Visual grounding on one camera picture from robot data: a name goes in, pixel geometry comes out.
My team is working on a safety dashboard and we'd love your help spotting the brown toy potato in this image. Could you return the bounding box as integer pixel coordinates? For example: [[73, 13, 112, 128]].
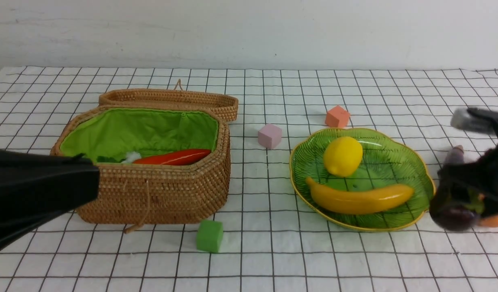
[[478, 214, 498, 228]]

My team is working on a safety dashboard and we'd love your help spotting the yellow toy lemon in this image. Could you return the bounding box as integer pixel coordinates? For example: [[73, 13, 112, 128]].
[[323, 136, 363, 177]]

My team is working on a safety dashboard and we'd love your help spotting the dark purple toy mangosteen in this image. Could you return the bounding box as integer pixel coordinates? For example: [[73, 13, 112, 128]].
[[429, 188, 485, 232]]

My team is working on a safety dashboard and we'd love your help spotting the white checkered tablecloth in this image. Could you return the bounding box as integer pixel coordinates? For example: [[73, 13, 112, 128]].
[[0, 67, 498, 292]]

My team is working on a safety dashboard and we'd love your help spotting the woven rattan basket lid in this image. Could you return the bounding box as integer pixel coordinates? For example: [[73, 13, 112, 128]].
[[99, 80, 238, 122]]

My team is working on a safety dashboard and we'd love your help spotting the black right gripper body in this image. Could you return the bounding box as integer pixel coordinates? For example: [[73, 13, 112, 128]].
[[433, 107, 498, 227]]

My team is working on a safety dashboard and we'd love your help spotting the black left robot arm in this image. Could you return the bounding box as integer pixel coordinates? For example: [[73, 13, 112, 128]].
[[0, 149, 100, 251]]

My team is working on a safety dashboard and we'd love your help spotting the pink foam cube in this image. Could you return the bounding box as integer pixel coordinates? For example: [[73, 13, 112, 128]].
[[257, 124, 282, 149]]

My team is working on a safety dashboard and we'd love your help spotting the orange foam cube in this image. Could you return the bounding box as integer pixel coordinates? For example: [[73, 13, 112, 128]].
[[325, 105, 350, 128]]

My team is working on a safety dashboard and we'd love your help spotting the green glass leaf plate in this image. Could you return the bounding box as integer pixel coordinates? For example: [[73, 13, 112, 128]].
[[289, 128, 436, 232]]

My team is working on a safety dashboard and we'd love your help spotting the purple toy eggplant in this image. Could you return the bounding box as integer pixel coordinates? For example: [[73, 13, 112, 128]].
[[443, 145, 465, 166]]

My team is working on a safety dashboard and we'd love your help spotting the orange toy carrot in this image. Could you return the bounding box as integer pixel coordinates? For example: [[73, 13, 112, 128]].
[[96, 148, 212, 166]]

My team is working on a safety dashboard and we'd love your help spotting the woven rattan basket green lining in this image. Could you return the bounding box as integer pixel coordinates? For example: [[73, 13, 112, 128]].
[[50, 105, 232, 234]]

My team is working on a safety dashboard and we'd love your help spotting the yellow toy banana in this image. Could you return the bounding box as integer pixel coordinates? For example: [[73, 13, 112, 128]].
[[306, 177, 415, 215]]

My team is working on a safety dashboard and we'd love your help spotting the green foam cube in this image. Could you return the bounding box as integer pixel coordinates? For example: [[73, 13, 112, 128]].
[[196, 220, 223, 253]]

